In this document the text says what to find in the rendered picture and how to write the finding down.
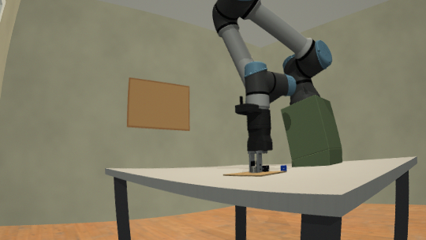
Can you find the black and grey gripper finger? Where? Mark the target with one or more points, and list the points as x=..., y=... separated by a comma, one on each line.
x=259, y=161
x=252, y=162

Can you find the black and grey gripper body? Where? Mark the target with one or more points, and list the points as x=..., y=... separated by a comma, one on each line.
x=258, y=121

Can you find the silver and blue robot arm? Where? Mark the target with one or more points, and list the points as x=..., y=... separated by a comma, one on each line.
x=310, y=57

